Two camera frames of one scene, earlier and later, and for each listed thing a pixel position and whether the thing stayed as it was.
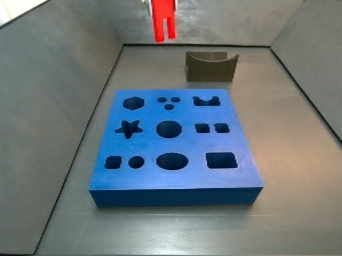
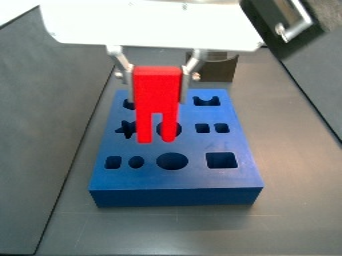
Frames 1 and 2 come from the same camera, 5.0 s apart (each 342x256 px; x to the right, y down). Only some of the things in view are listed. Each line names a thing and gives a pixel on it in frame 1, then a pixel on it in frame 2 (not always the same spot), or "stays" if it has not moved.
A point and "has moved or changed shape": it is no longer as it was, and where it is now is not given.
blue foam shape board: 174,150 stays
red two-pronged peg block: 164,10 has moved or changed shape
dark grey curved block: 210,66 stays
